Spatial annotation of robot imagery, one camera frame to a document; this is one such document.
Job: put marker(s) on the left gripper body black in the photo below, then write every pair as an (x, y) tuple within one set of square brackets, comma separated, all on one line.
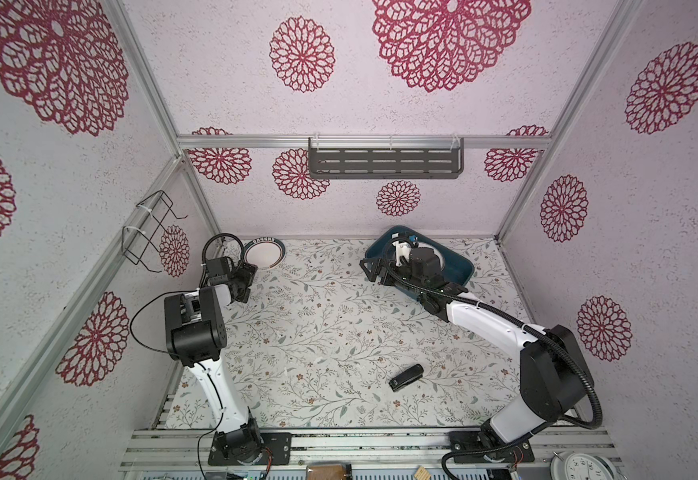
[(241, 278)]

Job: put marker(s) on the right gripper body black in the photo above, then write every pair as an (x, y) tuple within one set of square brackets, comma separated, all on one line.
[(418, 293)]

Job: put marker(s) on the green red rim plate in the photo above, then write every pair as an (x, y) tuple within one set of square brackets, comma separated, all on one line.
[(264, 252)]

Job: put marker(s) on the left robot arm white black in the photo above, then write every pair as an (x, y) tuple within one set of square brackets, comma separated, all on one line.
[(196, 336)]

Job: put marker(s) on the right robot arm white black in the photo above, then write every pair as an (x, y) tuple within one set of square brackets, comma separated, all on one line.
[(555, 383)]

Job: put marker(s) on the teal plastic bin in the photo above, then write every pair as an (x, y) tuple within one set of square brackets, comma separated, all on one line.
[(455, 267)]

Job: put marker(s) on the black stapler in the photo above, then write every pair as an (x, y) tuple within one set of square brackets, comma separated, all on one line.
[(406, 377)]

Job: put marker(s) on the white analog clock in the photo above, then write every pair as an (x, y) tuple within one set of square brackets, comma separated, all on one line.
[(581, 466)]

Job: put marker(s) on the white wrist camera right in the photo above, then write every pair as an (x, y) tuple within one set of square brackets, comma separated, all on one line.
[(403, 246)]

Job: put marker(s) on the black wire wall rack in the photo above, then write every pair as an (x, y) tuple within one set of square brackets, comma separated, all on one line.
[(136, 241)]

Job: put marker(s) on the grey wall shelf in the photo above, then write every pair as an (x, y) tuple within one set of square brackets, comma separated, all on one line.
[(390, 159)]

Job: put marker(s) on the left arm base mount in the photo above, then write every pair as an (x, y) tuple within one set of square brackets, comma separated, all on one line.
[(248, 445)]

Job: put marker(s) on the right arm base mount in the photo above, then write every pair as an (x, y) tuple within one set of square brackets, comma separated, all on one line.
[(475, 446)]

